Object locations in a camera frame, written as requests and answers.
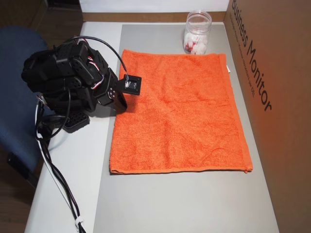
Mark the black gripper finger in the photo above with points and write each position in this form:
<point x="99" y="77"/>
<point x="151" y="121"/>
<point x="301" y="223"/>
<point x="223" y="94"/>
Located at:
<point x="121" y="102"/>

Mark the orange terry towel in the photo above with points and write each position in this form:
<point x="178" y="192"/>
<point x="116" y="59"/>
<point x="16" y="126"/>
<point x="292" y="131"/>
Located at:
<point x="179" y="109"/>

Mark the red white packet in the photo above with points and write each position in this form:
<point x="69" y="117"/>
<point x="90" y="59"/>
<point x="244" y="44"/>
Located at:
<point x="190" y="46"/>

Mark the blue office chair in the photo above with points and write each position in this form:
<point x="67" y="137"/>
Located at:
<point x="14" y="116"/>

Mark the clear plastic jar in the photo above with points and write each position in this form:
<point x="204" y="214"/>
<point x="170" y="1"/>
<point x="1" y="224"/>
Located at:
<point x="196" y="31"/>

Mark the grey table mat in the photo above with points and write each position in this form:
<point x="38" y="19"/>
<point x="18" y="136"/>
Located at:
<point x="170" y="199"/>

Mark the brown cabinet panel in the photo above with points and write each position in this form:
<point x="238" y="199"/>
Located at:
<point x="19" y="9"/>

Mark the brown Business Monitor cardboard box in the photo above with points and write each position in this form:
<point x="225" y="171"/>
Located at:
<point x="279" y="121"/>

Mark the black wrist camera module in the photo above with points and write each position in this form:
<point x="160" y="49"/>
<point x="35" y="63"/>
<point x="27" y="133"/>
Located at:
<point x="132" y="85"/>

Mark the brown cardboard wall strip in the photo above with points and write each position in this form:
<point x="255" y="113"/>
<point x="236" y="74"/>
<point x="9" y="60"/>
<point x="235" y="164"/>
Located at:
<point x="145" y="17"/>

